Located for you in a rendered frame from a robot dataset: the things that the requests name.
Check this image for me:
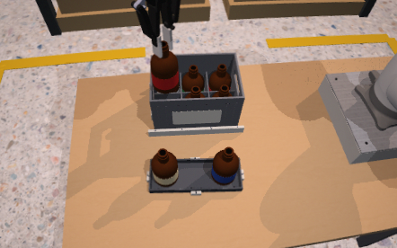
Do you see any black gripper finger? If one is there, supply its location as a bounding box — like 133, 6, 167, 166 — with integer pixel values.
161, 0, 181, 50
131, 0, 163, 58

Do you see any grey divided crate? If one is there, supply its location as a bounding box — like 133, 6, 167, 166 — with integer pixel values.
149, 53, 243, 129

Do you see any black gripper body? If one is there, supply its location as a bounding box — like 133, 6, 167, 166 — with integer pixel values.
146, 0, 166, 6

